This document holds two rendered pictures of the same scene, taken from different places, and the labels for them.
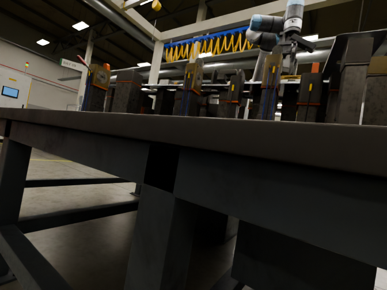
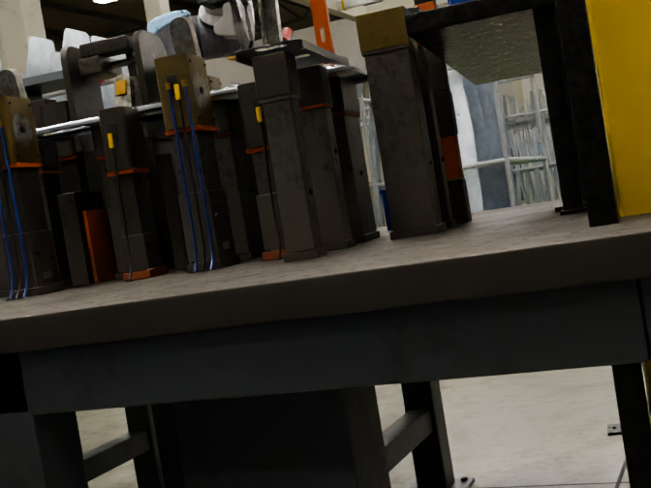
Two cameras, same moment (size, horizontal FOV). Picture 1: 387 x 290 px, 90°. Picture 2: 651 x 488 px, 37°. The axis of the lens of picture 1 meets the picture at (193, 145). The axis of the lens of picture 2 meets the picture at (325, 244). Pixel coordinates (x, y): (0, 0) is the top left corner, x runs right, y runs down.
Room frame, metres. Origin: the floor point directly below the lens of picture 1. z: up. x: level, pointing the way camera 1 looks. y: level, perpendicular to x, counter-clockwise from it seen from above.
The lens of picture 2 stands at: (-0.89, -0.14, 0.76)
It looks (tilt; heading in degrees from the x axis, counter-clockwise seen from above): 2 degrees down; 350
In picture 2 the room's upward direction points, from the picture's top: 9 degrees counter-clockwise
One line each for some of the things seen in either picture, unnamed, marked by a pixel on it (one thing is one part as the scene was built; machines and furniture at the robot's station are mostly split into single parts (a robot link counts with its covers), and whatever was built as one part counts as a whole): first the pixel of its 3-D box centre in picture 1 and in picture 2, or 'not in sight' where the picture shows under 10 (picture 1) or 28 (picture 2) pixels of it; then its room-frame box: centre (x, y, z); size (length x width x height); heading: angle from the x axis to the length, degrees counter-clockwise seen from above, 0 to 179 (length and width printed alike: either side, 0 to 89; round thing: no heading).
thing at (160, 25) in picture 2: not in sight; (173, 40); (1.69, -0.31, 1.27); 0.13 x 0.12 x 0.14; 85
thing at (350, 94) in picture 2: (320, 126); (347, 161); (0.82, -0.52, 0.84); 0.12 x 0.05 x 0.29; 154
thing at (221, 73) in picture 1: (223, 109); (131, 156); (1.23, -0.15, 0.95); 0.18 x 0.13 x 0.49; 64
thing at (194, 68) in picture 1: (188, 102); (15, 198); (0.90, 0.06, 0.87); 0.12 x 0.07 x 0.35; 154
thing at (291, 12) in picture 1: (293, 12); not in sight; (0.90, -0.37, 1.38); 0.09 x 0.08 x 0.11; 175
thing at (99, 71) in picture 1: (93, 96); not in sight; (1.17, 0.65, 0.88); 0.14 x 0.09 x 0.36; 154
